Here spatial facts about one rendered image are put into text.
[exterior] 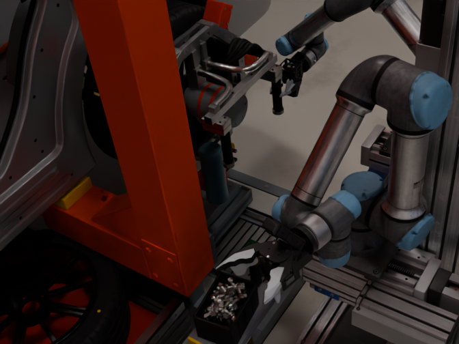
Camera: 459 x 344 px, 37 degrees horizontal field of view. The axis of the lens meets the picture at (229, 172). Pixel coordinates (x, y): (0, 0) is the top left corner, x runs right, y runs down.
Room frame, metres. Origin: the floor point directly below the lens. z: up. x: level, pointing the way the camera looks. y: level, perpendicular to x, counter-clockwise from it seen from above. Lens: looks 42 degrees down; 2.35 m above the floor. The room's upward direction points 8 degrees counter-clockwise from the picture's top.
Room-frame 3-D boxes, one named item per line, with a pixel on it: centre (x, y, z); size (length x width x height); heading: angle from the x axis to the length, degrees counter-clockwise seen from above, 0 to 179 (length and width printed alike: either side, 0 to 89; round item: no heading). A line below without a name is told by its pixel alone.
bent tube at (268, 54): (2.08, -0.08, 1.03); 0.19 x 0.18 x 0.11; 51
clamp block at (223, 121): (1.82, 0.02, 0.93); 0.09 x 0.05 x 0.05; 51
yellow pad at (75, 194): (1.85, 0.60, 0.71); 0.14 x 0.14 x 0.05; 51
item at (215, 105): (1.92, 0.04, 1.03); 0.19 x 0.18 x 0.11; 51
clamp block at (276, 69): (2.08, -0.19, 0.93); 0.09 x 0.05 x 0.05; 51
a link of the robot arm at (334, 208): (1.05, -0.22, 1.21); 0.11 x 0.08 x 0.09; 127
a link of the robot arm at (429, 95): (1.21, -0.44, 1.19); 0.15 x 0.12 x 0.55; 37
